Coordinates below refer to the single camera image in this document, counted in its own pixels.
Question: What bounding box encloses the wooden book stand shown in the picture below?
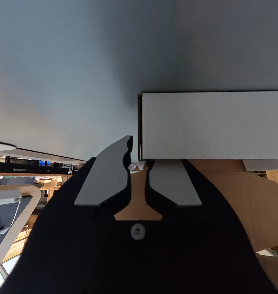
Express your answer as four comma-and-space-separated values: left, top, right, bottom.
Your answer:
0, 141, 42, 272

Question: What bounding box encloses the white cardboard box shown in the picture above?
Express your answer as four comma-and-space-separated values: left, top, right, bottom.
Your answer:
114, 90, 278, 294

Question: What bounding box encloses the dark cluttered shelf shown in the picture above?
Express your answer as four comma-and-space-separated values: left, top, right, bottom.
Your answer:
0, 156, 74, 175

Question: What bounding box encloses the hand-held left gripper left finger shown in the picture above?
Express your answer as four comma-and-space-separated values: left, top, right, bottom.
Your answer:
74, 135, 133, 215

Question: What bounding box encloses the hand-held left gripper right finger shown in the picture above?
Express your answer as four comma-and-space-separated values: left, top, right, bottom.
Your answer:
145, 160, 203, 217

